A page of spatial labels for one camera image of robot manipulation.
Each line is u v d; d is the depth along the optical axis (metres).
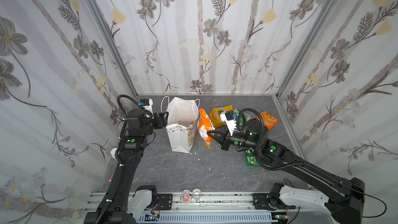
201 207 0.73
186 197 0.73
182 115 0.93
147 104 0.64
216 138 0.62
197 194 0.77
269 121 1.01
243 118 0.59
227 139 0.55
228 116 0.55
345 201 0.40
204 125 0.63
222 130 0.58
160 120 0.66
